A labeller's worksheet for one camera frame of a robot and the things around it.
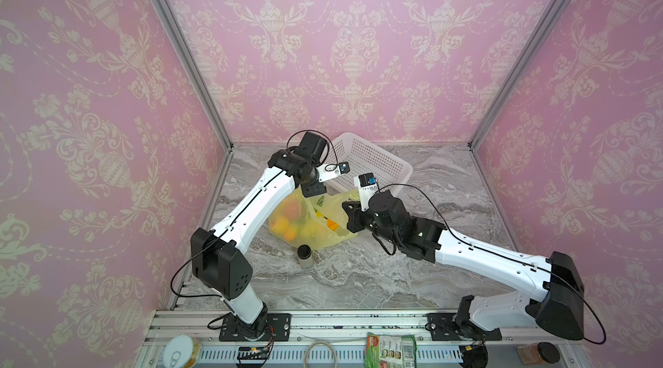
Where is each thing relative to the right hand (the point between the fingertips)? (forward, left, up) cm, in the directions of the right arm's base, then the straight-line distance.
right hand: (343, 205), depth 72 cm
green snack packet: (-32, -10, -23) cm, 41 cm away
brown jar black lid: (-35, -46, -16) cm, 60 cm away
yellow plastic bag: (-1, +8, -6) cm, 10 cm away
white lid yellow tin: (-30, +44, -19) cm, 57 cm away
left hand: (+13, +8, -2) cm, 15 cm away
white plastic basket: (+37, -11, -22) cm, 44 cm away
